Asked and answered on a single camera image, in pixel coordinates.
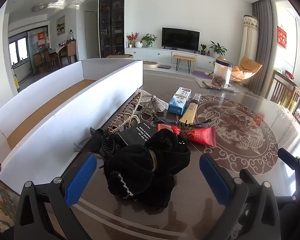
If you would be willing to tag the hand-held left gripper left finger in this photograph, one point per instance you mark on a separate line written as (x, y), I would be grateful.
(77, 180)

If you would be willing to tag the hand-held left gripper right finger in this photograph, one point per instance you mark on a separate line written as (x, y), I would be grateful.
(215, 177)

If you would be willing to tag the red foil packet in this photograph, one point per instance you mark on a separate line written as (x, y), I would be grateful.
(168, 129)
(202, 136)

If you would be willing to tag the black hair claw clip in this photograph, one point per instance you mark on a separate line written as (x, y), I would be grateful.
(109, 146)

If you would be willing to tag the black plush scrunchie pearl trim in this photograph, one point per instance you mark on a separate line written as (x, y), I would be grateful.
(125, 172)

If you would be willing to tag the long white cardboard box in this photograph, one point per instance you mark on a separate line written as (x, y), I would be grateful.
(52, 127)

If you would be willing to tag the black plush scrunchie with rhinestones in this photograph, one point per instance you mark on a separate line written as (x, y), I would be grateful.
(167, 142)

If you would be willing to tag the gold cosmetic tube clear cap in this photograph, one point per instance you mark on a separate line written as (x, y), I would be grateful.
(190, 111)

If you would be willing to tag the dark purple wrapper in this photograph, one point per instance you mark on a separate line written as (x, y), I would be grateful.
(165, 121)

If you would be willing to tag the black box white text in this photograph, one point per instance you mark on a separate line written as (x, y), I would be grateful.
(137, 135)

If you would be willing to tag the long pearl hair clip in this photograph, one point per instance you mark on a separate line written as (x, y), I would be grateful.
(125, 112)

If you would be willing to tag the blue white carton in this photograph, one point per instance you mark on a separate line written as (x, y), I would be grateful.
(178, 102)

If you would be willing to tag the translucent brown hair claw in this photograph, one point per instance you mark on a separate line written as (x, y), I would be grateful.
(150, 110)

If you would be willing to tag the silver rhinestone hair bow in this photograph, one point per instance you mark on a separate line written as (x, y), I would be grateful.
(156, 101)

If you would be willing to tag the brown patterned glass desktop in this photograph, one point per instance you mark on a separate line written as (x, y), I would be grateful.
(240, 140)

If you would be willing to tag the floral printed cloth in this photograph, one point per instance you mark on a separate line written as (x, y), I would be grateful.
(1, 202)

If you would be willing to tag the tan flat board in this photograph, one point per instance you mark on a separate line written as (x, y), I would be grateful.
(230, 88)

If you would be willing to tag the clear plastic bag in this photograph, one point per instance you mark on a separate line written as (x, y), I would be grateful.
(202, 81)

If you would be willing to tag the red white object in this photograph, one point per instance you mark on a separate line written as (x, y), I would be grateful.
(289, 74)

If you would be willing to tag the purple floor mat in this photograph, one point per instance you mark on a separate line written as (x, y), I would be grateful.
(199, 75)

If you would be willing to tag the clear jar black lid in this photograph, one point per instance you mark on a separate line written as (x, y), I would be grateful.
(222, 73)

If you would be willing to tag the orange lounge chair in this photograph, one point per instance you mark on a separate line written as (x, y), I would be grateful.
(247, 66)

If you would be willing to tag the yellow white container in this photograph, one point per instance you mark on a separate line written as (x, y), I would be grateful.
(16, 82)

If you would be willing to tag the dark flat floor scale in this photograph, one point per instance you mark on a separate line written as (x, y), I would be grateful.
(164, 67)

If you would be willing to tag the wooden bench hairpin legs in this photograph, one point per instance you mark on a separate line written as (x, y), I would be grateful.
(184, 57)

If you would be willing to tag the wooden dining chair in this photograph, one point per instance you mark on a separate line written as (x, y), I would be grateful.
(72, 50)
(40, 60)

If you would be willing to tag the grey curtain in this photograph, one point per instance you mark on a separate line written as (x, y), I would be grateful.
(263, 50)

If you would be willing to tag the wooden dining table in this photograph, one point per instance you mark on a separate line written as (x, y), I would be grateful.
(57, 53)

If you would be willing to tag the leafy plant white pot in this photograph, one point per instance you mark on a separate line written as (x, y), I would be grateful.
(217, 48)

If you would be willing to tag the small plant dark pot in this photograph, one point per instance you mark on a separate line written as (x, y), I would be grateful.
(203, 48)

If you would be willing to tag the round beige pet bed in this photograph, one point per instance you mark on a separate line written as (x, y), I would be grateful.
(150, 64)

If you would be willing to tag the brown cardboard box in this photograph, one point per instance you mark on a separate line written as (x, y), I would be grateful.
(120, 56)

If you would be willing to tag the white television cabinet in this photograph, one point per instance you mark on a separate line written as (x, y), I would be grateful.
(155, 54)

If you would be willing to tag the cloth covered floor air conditioner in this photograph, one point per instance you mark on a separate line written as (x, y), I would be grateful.
(250, 37)

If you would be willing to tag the black flat television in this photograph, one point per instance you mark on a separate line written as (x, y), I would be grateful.
(180, 38)

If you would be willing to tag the red door poster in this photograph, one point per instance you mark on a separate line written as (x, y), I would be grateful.
(41, 39)

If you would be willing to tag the tall water bottle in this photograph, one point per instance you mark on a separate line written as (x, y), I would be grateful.
(71, 35)

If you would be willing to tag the white door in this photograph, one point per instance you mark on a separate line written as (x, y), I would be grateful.
(91, 35)

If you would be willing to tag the white round vase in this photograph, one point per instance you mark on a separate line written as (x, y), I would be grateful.
(138, 44)

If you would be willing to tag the red flowers in vase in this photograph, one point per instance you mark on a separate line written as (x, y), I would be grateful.
(132, 38)

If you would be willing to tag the green potted plant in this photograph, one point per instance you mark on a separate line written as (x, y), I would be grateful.
(148, 39)

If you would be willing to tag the framed landscape painting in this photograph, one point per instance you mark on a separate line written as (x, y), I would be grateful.
(60, 25)

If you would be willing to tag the black glass display cabinet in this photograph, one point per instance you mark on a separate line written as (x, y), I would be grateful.
(111, 22)

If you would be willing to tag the round ceiling lamp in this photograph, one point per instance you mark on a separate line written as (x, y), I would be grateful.
(39, 7)

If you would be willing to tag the red wall hanging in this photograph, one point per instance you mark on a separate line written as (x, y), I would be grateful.
(282, 37)

